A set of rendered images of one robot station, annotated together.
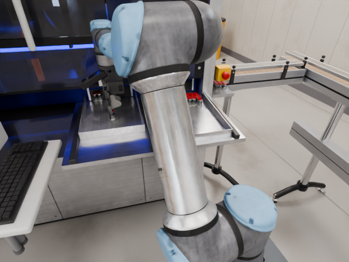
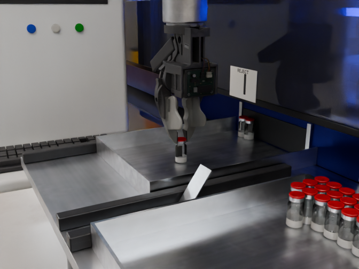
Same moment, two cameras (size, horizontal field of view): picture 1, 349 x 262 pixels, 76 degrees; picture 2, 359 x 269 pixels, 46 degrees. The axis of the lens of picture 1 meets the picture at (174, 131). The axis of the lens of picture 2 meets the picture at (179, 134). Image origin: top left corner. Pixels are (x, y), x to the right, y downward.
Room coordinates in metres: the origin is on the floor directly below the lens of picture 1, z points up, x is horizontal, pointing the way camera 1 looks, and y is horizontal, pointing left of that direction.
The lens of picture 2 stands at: (0.68, -0.45, 1.17)
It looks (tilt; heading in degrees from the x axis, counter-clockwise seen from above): 17 degrees down; 76
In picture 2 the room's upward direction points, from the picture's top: straight up
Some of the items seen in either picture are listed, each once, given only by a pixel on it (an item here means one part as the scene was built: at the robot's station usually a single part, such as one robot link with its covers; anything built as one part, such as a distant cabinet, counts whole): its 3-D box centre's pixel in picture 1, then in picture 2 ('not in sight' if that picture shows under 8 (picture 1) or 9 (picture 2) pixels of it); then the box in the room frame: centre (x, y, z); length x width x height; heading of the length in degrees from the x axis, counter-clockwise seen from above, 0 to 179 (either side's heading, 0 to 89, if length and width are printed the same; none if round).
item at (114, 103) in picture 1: (114, 104); (175, 121); (0.84, 0.26, 0.97); 0.06 x 0.03 x 0.09; 105
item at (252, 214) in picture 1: (244, 218); not in sight; (0.31, -0.16, 0.96); 0.13 x 0.12 x 0.14; 118
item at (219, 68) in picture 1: (222, 72); not in sight; (1.17, -0.25, 0.99); 0.08 x 0.07 x 0.07; 15
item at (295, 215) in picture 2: not in sight; (295, 209); (0.95, 0.01, 0.90); 0.02 x 0.02 x 0.05
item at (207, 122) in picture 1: (189, 115); (270, 252); (0.88, -0.07, 0.90); 0.34 x 0.26 x 0.04; 14
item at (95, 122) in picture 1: (111, 111); (202, 150); (0.91, 0.29, 0.90); 0.34 x 0.26 x 0.04; 15
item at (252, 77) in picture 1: (253, 72); not in sight; (1.38, -0.49, 0.92); 0.69 x 0.15 x 0.16; 105
